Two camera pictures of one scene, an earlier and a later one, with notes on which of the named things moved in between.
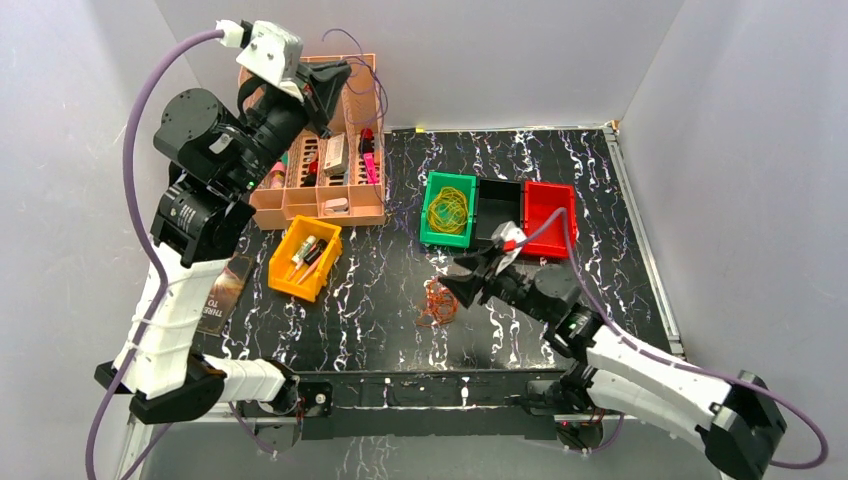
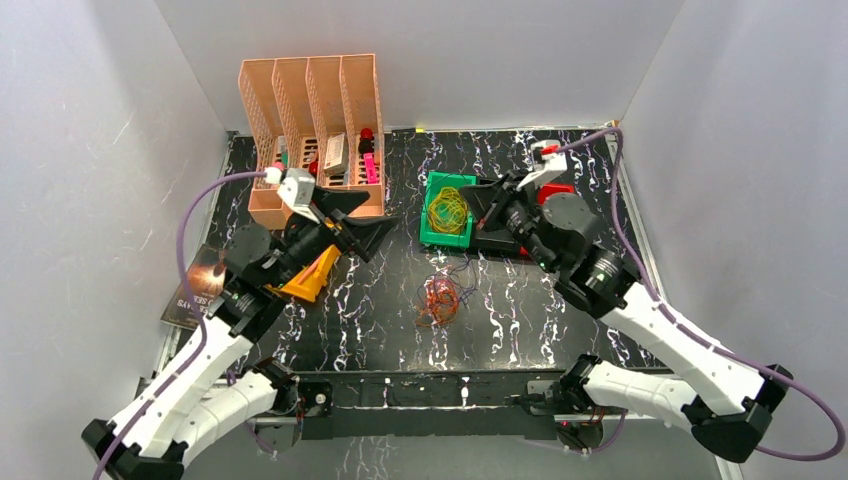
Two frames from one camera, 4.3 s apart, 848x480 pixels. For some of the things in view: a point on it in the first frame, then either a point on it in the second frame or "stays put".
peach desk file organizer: (338, 176) stays put
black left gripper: (308, 92) -> (333, 229)
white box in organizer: (337, 154) stays put
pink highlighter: (371, 168) stays put
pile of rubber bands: (441, 305) stays put
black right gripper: (464, 287) -> (503, 199)
